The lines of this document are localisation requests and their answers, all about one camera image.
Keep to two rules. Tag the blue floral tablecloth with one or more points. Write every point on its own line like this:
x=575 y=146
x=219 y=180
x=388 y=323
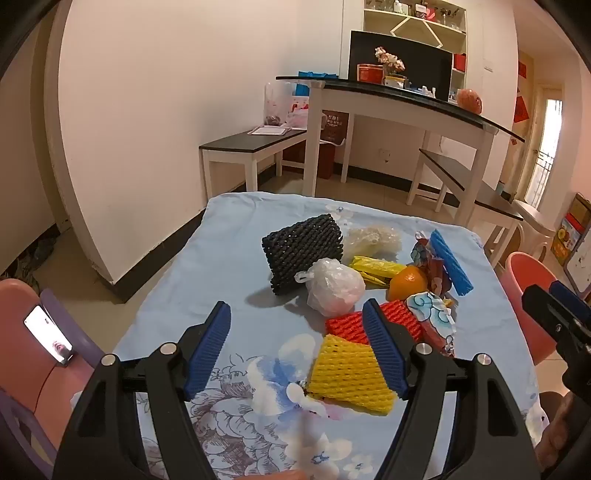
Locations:
x=184 y=277

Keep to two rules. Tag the reddish round fruit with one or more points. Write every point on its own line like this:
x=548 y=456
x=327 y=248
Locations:
x=469 y=100

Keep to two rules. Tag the paper sheet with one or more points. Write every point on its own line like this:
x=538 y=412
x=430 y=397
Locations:
x=270 y=130

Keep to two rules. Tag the white table black glass top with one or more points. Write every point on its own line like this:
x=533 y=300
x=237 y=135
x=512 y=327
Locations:
x=369 y=99

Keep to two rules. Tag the red bin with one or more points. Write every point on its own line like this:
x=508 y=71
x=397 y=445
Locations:
x=323 y=159

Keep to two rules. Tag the clear plastic jar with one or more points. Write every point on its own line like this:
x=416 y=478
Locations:
x=276 y=104

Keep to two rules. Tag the colourful toy box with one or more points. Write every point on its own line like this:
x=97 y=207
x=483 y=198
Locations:
x=570 y=226

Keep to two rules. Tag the blue foam net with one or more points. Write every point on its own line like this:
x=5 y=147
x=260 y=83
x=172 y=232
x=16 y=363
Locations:
x=450 y=263

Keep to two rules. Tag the wall socket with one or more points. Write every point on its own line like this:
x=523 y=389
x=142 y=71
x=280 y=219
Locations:
x=384 y=153

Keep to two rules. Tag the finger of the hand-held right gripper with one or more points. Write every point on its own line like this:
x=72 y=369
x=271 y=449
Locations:
x=542 y=309
x=570 y=300

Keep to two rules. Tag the blue flat object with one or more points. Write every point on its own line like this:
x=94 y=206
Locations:
x=316 y=74

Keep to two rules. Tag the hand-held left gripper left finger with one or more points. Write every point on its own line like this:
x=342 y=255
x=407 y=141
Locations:
x=210 y=350

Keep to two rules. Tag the yellow wrapper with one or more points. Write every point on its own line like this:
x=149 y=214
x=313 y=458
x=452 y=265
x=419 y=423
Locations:
x=374 y=267

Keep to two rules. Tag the red foam net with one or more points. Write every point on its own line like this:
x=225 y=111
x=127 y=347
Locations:
x=346 y=325

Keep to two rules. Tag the dark red snack wrapper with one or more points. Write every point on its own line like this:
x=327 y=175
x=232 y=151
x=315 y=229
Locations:
x=434 y=277

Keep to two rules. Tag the red tin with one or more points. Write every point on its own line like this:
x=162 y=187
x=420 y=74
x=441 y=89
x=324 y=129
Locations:
x=369 y=73

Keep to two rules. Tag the pink plastic basin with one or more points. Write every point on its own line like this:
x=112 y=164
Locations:
x=526 y=286

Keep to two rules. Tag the cloud print snack wrapper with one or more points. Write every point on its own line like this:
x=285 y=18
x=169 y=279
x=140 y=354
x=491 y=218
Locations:
x=434 y=318

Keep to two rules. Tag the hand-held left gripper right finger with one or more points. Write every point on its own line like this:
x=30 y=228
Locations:
x=383 y=350

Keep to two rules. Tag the pink plastic chair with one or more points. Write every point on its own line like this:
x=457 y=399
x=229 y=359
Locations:
x=27 y=360

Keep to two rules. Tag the pale pink plastic stool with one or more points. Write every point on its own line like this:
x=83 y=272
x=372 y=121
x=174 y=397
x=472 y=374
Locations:
x=533 y=217

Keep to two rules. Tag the children's whiteboard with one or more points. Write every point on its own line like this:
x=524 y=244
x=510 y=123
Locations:
x=581 y=277

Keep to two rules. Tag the white wall shelf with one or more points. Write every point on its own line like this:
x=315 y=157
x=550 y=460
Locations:
x=457 y=41

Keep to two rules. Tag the orange fruit peel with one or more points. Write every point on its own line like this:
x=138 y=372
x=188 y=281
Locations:
x=406 y=284

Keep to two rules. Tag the black board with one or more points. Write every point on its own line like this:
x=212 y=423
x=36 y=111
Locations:
x=425 y=64

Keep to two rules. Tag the white bench dark seat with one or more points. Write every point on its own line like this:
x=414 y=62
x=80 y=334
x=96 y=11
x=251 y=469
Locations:
x=244 y=143
x=466 y=180

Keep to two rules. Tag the yellow foam net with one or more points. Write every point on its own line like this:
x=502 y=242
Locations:
x=346 y=374

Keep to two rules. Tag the pink plastic bag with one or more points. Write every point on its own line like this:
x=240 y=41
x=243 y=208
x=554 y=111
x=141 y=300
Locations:
x=298 y=116

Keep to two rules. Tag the smartphone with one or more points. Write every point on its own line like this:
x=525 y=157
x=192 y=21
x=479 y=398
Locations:
x=48 y=334

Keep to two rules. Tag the white plastic bag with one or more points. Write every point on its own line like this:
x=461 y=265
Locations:
x=332 y=286

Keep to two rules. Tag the dark patterned cloth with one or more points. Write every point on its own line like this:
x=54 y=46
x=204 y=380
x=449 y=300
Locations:
x=27 y=258

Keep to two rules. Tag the black foam net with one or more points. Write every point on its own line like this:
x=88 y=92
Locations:
x=300 y=249

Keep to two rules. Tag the person's right hand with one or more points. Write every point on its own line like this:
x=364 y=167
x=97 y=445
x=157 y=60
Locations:
x=556 y=429

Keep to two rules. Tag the red paper wall decoration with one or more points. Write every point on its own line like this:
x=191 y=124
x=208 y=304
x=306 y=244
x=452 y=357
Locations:
x=521 y=108

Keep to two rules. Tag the dark brown box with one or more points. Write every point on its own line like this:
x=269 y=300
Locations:
x=333 y=125

